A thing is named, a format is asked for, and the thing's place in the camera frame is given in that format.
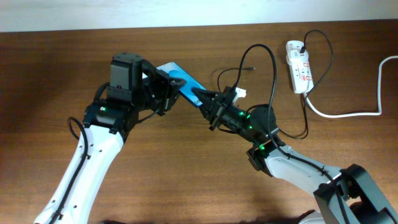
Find white USB wall charger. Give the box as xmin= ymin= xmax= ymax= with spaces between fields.
xmin=286 ymin=49 xmax=309 ymax=65

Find white power strip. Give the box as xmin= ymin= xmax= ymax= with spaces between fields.
xmin=286 ymin=40 xmax=313 ymax=94

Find white power strip cord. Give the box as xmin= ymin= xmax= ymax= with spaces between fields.
xmin=303 ymin=55 xmax=398 ymax=119

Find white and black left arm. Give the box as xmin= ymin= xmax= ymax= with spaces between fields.
xmin=35 ymin=53 xmax=186 ymax=223

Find blue Samsung Galaxy smartphone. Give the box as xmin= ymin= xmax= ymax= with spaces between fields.
xmin=157 ymin=62 xmax=206 ymax=108

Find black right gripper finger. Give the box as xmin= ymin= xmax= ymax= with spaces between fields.
xmin=199 ymin=104 xmax=211 ymax=120
xmin=192 ymin=88 xmax=221 ymax=108

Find black USB charging cable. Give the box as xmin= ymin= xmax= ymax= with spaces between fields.
xmin=216 ymin=29 xmax=335 ymax=140

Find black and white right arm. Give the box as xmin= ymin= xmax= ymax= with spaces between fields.
xmin=192 ymin=88 xmax=397 ymax=223

